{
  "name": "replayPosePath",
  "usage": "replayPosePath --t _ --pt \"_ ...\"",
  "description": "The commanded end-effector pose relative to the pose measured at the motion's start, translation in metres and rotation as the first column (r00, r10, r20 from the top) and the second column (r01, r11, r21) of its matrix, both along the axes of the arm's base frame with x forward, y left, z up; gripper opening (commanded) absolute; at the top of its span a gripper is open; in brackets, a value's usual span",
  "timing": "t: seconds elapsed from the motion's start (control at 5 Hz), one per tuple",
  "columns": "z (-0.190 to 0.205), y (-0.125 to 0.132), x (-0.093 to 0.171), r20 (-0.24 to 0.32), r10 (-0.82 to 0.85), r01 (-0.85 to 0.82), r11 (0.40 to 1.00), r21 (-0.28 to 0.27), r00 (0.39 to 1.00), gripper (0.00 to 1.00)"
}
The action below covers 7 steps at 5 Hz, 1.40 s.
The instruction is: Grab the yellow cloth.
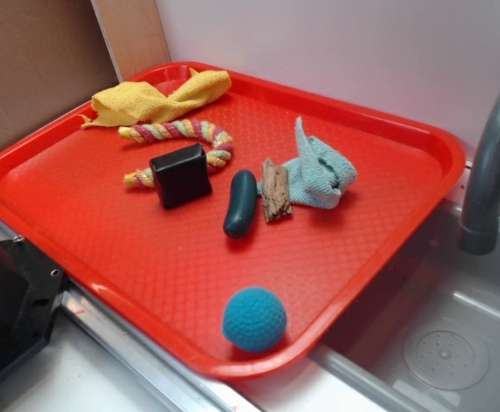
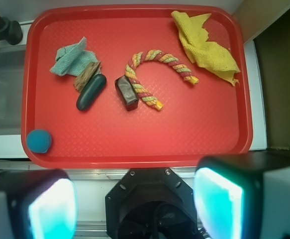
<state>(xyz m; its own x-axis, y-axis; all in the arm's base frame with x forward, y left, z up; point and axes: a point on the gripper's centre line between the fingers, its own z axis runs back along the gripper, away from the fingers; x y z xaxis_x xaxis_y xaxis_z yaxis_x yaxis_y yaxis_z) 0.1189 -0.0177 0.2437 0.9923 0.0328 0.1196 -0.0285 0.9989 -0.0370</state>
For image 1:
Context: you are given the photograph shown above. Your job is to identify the yellow cloth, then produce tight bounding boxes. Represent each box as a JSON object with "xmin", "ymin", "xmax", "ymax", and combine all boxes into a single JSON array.
[{"xmin": 81, "ymin": 69, "xmax": 232, "ymax": 129}]

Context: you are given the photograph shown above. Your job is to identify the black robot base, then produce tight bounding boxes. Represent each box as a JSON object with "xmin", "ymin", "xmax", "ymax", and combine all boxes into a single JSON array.
[{"xmin": 0, "ymin": 239, "xmax": 65, "ymax": 380}]

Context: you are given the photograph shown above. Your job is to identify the light blue cloth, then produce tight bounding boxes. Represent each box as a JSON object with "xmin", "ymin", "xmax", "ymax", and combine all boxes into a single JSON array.
[{"xmin": 256, "ymin": 116, "xmax": 358, "ymax": 210}]

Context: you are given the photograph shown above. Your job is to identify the red plastic tray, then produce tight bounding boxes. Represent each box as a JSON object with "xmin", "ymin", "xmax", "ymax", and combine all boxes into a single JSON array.
[{"xmin": 0, "ymin": 72, "xmax": 465, "ymax": 380}]

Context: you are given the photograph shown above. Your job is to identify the dark green toy cucumber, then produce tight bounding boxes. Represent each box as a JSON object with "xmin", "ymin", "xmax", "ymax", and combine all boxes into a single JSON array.
[{"xmin": 223, "ymin": 170, "xmax": 257, "ymax": 239}]

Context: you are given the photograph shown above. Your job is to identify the brown wood piece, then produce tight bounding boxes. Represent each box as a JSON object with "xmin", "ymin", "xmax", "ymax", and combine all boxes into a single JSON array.
[{"xmin": 262, "ymin": 159, "xmax": 292, "ymax": 223}]

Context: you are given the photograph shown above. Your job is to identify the black square cup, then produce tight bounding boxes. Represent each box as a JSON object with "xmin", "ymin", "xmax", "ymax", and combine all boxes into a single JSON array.
[{"xmin": 149, "ymin": 143, "xmax": 212, "ymax": 209}]

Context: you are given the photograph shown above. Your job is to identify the blue textured ball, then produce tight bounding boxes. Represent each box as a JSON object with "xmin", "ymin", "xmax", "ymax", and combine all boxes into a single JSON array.
[{"xmin": 222, "ymin": 288, "xmax": 287, "ymax": 353}]

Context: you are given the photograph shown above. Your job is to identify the grey plastic sink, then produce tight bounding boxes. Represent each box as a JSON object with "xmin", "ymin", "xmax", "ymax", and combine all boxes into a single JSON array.
[{"xmin": 310, "ymin": 178, "xmax": 500, "ymax": 411}]

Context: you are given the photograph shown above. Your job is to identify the grey faucet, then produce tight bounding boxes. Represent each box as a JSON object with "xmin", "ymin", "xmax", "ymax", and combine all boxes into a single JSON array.
[{"xmin": 458, "ymin": 94, "xmax": 500, "ymax": 255}]

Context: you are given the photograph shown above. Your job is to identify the brown cardboard panel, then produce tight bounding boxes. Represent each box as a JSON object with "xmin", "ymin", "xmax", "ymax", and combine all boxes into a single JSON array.
[{"xmin": 0, "ymin": 1, "xmax": 117, "ymax": 150}]

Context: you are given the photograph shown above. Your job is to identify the multicolour braided rope toy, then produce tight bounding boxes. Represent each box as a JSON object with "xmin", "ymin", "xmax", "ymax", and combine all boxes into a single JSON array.
[{"xmin": 117, "ymin": 118, "xmax": 234, "ymax": 173}]

